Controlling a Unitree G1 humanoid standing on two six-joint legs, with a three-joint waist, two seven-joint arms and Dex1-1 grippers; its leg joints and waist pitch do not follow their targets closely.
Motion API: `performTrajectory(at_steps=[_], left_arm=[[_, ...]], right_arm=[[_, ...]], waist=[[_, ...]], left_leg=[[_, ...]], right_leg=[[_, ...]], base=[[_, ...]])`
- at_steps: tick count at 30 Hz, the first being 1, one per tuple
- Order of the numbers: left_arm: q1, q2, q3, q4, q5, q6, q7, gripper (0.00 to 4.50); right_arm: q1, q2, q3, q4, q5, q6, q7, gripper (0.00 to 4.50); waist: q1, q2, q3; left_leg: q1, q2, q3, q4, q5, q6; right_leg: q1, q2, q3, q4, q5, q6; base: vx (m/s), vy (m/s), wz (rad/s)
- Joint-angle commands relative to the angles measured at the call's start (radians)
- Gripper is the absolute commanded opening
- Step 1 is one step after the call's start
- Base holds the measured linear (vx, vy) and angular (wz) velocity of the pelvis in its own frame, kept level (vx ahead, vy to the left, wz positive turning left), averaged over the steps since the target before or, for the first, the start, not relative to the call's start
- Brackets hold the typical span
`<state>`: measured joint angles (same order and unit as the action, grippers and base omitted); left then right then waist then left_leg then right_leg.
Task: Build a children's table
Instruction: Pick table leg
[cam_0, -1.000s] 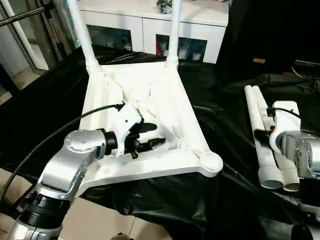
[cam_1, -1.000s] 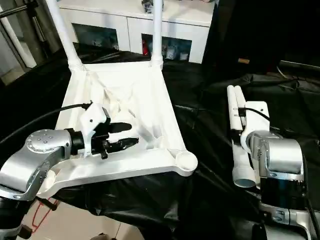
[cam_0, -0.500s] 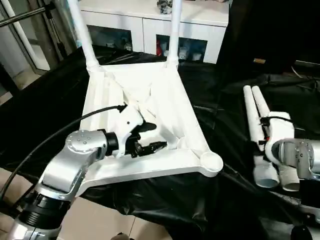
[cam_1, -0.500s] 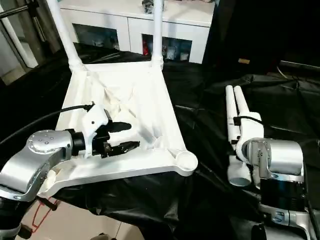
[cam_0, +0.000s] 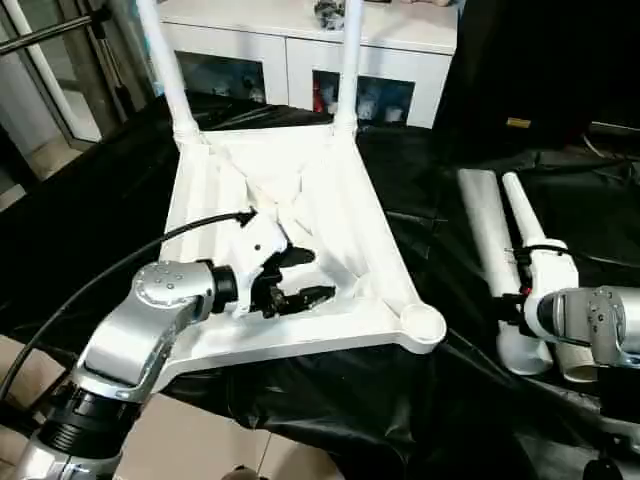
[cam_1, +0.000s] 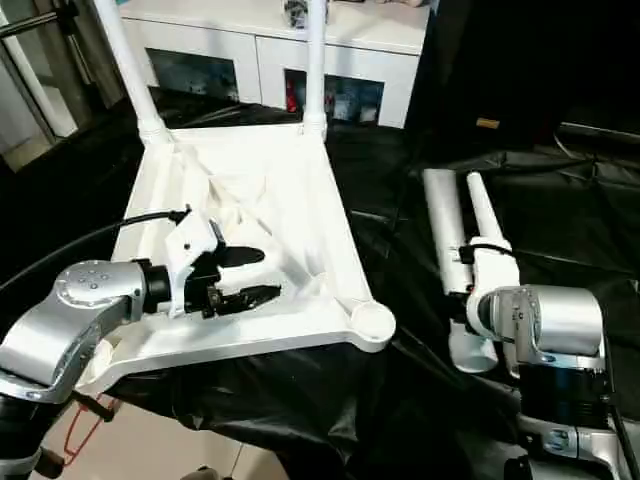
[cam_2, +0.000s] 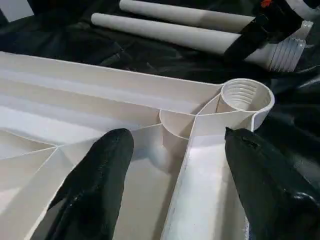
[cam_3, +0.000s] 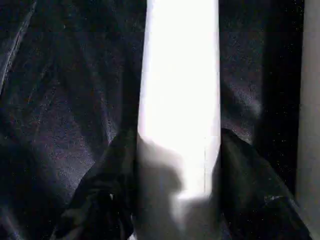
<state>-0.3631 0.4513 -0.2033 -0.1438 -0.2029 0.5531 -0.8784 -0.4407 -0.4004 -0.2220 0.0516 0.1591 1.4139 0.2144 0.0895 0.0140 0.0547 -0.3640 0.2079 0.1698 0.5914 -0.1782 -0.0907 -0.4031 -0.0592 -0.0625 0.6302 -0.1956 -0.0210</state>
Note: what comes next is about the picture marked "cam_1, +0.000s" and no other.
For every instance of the white plastic table top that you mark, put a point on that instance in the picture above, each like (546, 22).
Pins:
(300, 200)

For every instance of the white plastic table leg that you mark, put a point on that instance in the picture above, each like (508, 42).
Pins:
(482, 200)
(315, 75)
(442, 225)
(130, 75)

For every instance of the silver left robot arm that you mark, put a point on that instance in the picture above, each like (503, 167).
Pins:
(60, 325)

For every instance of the black work mat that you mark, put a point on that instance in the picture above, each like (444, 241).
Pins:
(575, 200)

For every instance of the small tan label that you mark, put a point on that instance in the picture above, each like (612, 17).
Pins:
(487, 123)

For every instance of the white glass-door sideboard cabinet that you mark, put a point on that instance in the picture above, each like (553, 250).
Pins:
(225, 45)

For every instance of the grey crumpled bag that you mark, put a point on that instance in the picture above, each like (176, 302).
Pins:
(295, 12)

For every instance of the black backdrop cloth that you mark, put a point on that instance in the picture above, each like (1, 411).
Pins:
(540, 60)

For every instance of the grey metal rack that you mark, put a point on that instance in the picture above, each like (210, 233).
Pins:
(45, 65)

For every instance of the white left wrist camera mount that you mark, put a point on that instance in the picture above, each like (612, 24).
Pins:
(192, 240)

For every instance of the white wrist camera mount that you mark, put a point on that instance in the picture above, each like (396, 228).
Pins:
(492, 270)
(192, 240)

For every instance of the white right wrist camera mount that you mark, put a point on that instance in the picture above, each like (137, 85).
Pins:
(492, 270)

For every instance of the black metal stand frame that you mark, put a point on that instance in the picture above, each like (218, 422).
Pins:
(102, 410)

